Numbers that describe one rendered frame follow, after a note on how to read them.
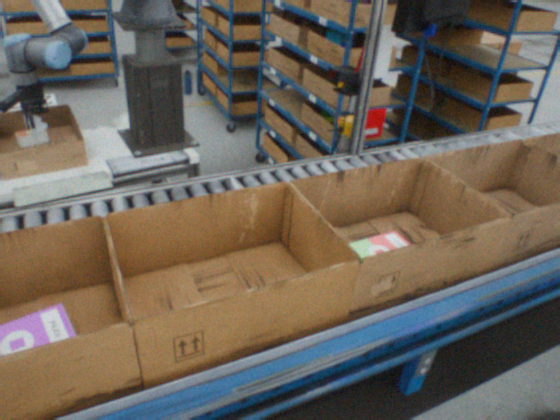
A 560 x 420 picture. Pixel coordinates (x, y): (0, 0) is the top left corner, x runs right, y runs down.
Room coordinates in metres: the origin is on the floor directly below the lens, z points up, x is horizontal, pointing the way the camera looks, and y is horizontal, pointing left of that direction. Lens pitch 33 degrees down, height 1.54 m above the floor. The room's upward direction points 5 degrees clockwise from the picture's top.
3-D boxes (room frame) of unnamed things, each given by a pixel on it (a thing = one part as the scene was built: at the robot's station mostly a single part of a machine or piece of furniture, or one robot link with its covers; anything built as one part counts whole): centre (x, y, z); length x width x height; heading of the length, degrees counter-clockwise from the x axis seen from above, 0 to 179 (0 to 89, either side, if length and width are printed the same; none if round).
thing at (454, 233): (0.84, -0.25, 0.96); 0.39 x 0.29 x 0.17; 118
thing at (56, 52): (1.54, 0.84, 1.10); 0.12 x 0.12 x 0.09; 82
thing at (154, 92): (1.66, 0.52, 0.91); 0.26 x 0.26 x 0.33; 33
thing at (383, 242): (0.76, -0.22, 0.92); 0.16 x 0.11 x 0.07; 119
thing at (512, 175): (1.02, -0.60, 0.97); 0.39 x 0.29 x 0.17; 118
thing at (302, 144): (2.43, -0.29, 0.39); 0.40 x 0.30 x 0.10; 28
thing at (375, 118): (1.73, -0.33, 0.85); 0.16 x 0.01 x 0.13; 118
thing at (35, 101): (1.55, 0.95, 0.93); 0.09 x 0.08 x 0.12; 133
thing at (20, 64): (1.55, 0.95, 1.10); 0.10 x 0.09 x 0.12; 82
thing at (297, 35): (2.84, -0.07, 0.99); 0.40 x 0.30 x 0.10; 26
